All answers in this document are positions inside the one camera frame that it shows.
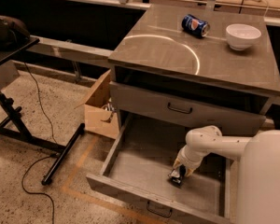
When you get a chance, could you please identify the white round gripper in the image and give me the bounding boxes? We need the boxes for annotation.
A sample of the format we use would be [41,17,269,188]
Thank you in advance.
[173,145,207,177]

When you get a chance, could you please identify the dark blue rxbar wrapper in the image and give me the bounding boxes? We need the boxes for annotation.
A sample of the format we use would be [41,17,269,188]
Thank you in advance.
[168,165,186,186]

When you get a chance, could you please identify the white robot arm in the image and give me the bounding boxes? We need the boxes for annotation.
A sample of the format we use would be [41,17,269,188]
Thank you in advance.
[173,126,280,224]

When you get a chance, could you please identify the open grey middle drawer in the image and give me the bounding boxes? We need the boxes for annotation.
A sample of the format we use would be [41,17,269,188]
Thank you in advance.
[87,114,231,224]

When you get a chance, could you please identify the closed grey top drawer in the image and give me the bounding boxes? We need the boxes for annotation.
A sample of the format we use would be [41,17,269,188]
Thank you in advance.
[109,81,266,136]

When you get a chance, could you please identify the grey metal drawer cabinet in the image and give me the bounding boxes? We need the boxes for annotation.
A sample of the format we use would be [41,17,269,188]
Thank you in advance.
[107,3,280,161]

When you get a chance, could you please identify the cardboard box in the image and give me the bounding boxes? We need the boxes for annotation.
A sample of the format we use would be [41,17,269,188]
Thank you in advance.
[77,70,119,139]

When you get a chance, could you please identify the white ceramic bowl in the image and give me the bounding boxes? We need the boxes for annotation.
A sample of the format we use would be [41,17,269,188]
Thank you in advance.
[226,23,261,50]

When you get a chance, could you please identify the blue pepsi can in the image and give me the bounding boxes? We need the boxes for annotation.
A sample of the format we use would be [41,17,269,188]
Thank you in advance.
[181,14,210,38]

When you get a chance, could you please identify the black metal stand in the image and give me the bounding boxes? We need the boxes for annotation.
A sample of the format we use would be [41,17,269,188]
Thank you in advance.
[0,35,86,186]

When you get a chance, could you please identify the dark bag on stand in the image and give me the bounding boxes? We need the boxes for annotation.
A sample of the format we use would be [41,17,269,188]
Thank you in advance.
[0,15,30,51]

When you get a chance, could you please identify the black floor cable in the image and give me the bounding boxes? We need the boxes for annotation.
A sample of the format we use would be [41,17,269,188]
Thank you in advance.
[21,61,59,224]

